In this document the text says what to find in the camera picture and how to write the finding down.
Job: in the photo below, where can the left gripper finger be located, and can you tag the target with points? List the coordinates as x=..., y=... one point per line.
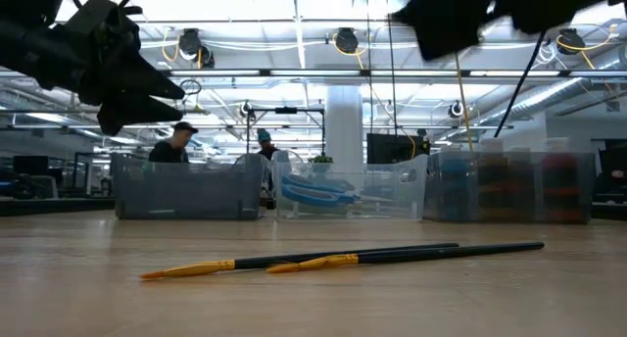
x=132, y=112
x=147, y=84

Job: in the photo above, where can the blue paint bottle white cap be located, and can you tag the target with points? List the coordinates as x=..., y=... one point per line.
x=455, y=180

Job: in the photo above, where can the black paintbrush gold ferrule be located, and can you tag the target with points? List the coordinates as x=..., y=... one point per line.
x=441, y=253
x=206, y=267

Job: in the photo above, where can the red paint bottle white cap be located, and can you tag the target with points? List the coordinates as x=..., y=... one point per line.
x=561, y=190

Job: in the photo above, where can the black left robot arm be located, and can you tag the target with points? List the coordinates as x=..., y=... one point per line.
x=24, y=48

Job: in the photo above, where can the person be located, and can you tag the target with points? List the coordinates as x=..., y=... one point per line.
x=264, y=135
x=166, y=153

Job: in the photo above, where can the grey plastic bin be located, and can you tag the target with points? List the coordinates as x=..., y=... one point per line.
x=470, y=205
x=186, y=195

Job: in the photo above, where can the black monitor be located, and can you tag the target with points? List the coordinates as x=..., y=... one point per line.
x=30, y=164
x=392, y=148

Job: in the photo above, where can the white building column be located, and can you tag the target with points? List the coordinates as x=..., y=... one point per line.
x=345, y=121

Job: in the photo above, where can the small green plant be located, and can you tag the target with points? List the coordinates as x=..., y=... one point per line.
x=321, y=158

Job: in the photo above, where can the clear plastic bin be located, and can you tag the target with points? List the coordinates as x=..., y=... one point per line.
x=392, y=205

